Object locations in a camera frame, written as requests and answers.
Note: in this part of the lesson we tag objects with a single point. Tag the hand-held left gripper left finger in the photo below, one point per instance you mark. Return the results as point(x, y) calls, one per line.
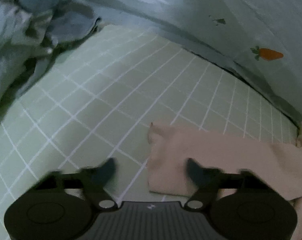
point(107, 170)

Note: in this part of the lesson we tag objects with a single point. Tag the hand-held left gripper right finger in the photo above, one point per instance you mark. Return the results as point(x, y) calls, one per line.
point(194, 170)

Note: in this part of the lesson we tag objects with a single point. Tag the beige garment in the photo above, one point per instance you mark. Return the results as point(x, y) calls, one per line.
point(241, 155)

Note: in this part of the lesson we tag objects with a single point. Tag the green grid mat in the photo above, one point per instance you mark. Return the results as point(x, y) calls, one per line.
point(103, 100)

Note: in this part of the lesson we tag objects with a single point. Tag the grey crumpled garment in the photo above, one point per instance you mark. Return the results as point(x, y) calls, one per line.
point(8, 55)

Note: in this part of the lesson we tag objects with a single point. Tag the carrot print pale sheet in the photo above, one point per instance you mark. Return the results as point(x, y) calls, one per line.
point(216, 17)

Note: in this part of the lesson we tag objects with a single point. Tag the blue denim garment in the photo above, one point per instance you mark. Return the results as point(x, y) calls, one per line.
point(58, 12)

